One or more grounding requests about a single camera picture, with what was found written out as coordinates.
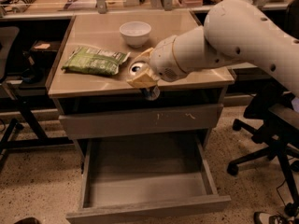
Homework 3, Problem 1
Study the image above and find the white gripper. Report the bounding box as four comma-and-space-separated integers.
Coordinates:
127, 35, 187, 89

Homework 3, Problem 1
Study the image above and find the red bull can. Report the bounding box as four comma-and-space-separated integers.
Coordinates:
127, 62, 160, 101

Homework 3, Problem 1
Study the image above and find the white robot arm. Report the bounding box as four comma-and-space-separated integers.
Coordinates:
127, 0, 299, 99

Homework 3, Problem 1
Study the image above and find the grey drawer cabinet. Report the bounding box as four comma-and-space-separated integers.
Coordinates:
47, 10, 235, 155

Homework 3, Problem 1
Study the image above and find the closed grey upper drawer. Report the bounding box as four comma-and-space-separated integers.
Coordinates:
59, 104, 223, 140

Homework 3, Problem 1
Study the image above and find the open grey middle drawer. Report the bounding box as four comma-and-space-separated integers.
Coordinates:
66, 133, 231, 224

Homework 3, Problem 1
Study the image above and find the white ceramic bowl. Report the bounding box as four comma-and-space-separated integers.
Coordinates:
120, 21, 151, 48

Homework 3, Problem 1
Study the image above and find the green chip bag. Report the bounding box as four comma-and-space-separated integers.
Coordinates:
62, 46, 130, 76

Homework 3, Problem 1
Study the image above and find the black box under bench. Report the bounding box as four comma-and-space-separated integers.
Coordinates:
30, 40, 61, 67

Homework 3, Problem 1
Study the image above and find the black chair left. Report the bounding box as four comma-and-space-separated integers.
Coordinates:
0, 26, 50, 173

